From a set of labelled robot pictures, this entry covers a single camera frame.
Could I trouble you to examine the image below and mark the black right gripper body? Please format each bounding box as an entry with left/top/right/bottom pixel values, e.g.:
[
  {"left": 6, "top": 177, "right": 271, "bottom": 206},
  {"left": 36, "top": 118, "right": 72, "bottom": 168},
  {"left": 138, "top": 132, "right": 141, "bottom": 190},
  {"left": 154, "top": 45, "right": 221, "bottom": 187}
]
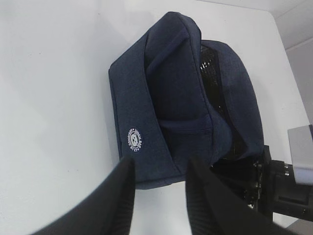
[{"left": 215, "top": 145, "right": 313, "bottom": 220}]

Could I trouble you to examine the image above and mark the dark blue lunch bag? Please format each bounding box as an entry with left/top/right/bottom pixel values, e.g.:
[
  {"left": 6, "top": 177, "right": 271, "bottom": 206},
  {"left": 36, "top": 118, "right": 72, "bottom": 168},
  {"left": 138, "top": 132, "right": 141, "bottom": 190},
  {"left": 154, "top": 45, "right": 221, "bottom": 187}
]
[{"left": 109, "top": 12, "right": 264, "bottom": 189}]

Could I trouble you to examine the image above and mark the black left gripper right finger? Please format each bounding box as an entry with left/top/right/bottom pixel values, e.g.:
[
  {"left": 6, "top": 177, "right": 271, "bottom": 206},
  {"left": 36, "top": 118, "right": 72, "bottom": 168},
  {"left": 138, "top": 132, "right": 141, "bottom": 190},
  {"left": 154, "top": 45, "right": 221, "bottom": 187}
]
[{"left": 185, "top": 157, "right": 292, "bottom": 235}]

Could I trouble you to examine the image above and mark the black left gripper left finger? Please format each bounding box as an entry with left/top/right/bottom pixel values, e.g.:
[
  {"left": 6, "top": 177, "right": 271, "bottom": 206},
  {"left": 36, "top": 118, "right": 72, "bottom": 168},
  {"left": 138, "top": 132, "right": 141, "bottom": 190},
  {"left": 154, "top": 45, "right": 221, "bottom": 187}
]
[{"left": 35, "top": 158, "right": 135, "bottom": 235}]

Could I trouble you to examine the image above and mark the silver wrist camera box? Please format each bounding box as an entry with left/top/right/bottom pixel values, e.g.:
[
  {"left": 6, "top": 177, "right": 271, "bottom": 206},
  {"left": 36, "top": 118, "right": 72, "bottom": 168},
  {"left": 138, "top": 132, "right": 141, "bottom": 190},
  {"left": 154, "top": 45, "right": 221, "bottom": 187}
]
[{"left": 288, "top": 124, "right": 313, "bottom": 186}]

